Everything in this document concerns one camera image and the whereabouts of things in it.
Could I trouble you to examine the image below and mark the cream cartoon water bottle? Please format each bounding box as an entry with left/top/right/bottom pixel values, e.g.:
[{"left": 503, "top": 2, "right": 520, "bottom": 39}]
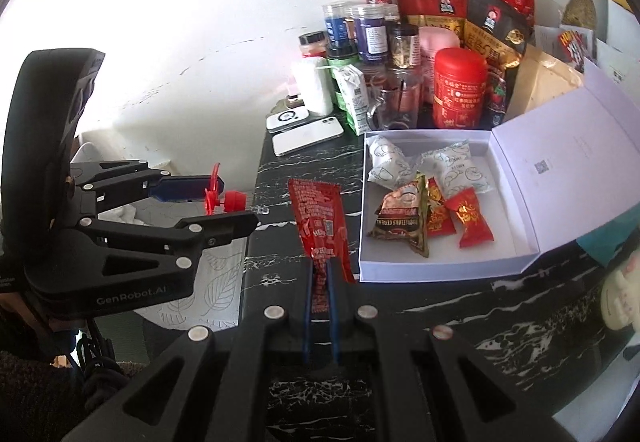
[{"left": 599, "top": 252, "right": 640, "bottom": 333}]

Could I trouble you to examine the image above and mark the brown cereal snack packet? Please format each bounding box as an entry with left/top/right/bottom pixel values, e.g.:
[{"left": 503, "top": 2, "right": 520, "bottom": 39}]
[{"left": 366, "top": 171, "right": 431, "bottom": 260}]

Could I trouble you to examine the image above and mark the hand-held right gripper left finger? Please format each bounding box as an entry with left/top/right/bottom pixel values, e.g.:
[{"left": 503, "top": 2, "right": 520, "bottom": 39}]
[{"left": 59, "top": 263, "right": 317, "bottom": 442}]

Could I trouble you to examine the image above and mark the clear jar with purple label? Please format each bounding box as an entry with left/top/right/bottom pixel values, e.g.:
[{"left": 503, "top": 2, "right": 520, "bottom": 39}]
[{"left": 349, "top": 4, "right": 390, "bottom": 65}]

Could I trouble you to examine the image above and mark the red oat bag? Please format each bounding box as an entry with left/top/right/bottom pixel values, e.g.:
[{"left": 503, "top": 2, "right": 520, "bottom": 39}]
[{"left": 396, "top": 0, "right": 472, "bottom": 35}]

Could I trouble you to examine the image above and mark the white printed bread packet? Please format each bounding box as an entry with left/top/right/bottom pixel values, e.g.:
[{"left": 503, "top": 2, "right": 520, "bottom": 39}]
[
  {"left": 366, "top": 134, "right": 415, "bottom": 189},
  {"left": 416, "top": 139, "right": 494, "bottom": 196}
]

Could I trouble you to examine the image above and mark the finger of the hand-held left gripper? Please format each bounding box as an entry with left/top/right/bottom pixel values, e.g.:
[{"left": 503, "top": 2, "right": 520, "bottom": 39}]
[
  {"left": 75, "top": 210, "right": 260, "bottom": 273},
  {"left": 67, "top": 160, "right": 225, "bottom": 211}
]

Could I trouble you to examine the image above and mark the clear glass mug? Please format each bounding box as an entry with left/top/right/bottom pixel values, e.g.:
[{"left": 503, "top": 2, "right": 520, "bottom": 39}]
[{"left": 366, "top": 66, "right": 422, "bottom": 133}]

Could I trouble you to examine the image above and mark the red candy packet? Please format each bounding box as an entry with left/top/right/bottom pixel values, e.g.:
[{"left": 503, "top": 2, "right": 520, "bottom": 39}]
[
  {"left": 426, "top": 176, "right": 455, "bottom": 237},
  {"left": 444, "top": 188, "right": 497, "bottom": 249}
]

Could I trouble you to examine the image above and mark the red tin can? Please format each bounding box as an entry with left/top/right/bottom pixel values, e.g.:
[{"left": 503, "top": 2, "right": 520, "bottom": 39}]
[{"left": 431, "top": 48, "right": 488, "bottom": 130}]

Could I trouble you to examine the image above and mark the black braided cord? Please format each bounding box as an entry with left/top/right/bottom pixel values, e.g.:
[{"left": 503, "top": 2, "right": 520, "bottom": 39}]
[{"left": 74, "top": 319, "right": 118, "bottom": 403}]

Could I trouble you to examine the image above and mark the green and white carton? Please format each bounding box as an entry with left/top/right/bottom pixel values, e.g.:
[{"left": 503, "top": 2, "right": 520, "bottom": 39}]
[{"left": 332, "top": 64, "right": 371, "bottom": 137}]

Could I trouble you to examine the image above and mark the white tissue roll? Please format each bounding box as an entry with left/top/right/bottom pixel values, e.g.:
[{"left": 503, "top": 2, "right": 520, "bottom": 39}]
[{"left": 291, "top": 56, "right": 335, "bottom": 117}]

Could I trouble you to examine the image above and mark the jar of dried slices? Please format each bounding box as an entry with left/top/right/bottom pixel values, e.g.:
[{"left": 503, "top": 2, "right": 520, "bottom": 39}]
[{"left": 389, "top": 24, "right": 420, "bottom": 70}]

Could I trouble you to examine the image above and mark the pink plastic jar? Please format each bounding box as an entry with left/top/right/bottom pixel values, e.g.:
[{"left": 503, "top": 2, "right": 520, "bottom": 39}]
[{"left": 417, "top": 26, "right": 461, "bottom": 105}]

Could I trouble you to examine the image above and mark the black oat bag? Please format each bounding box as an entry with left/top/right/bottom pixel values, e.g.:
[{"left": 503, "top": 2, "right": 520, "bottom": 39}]
[{"left": 462, "top": 0, "right": 533, "bottom": 120}]

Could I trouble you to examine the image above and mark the round woven straw object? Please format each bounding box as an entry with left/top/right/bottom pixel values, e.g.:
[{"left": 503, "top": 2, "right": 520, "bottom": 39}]
[{"left": 561, "top": 0, "right": 599, "bottom": 30}]

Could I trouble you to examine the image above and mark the long red snack packet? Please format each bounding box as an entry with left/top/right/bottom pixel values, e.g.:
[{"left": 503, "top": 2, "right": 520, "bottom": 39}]
[{"left": 287, "top": 178, "right": 357, "bottom": 323}]

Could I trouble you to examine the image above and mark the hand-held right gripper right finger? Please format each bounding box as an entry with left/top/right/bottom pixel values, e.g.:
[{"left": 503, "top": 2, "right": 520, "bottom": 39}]
[{"left": 326, "top": 262, "right": 577, "bottom": 442}]

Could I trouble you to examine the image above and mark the clear jar with blue label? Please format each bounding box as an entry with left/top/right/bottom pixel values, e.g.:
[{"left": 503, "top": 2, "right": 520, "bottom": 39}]
[{"left": 321, "top": 3, "right": 352, "bottom": 50}]

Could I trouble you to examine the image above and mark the brown paper bag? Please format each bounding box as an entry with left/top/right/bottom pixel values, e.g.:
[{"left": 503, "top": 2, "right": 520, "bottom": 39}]
[{"left": 505, "top": 44, "right": 585, "bottom": 123}]

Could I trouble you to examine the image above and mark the white gift box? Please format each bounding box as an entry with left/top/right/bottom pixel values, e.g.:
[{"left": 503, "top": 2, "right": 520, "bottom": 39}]
[{"left": 359, "top": 58, "right": 640, "bottom": 283}]

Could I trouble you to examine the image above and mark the red and black leaflet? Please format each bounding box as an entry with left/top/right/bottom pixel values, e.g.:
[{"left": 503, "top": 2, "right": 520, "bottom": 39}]
[{"left": 556, "top": 30, "right": 587, "bottom": 73}]

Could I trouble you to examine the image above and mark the white smartphone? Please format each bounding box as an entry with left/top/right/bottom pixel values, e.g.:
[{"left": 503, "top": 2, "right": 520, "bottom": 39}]
[{"left": 271, "top": 116, "right": 346, "bottom": 157}]

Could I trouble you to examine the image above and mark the white power bank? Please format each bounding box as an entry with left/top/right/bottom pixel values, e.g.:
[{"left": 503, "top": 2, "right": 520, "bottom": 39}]
[{"left": 266, "top": 109, "right": 312, "bottom": 133}]

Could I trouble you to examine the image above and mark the person's left forearm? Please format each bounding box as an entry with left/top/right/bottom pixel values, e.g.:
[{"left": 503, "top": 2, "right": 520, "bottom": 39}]
[{"left": 0, "top": 344, "right": 133, "bottom": 442}]

